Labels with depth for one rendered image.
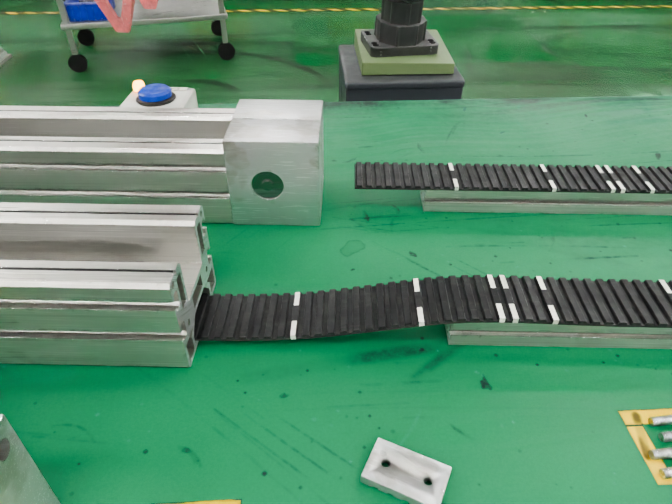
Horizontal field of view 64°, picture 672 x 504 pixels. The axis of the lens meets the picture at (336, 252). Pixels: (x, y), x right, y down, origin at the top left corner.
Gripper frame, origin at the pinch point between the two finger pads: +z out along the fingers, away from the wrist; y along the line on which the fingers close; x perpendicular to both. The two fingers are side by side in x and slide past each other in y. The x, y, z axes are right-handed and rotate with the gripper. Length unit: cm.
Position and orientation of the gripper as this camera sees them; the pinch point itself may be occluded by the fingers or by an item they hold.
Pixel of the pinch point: (136, 12)
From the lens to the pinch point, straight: 69.2
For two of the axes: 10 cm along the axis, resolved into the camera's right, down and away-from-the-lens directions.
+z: -0.1, 7.9, 6.1
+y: -0.2, 6.1, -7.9
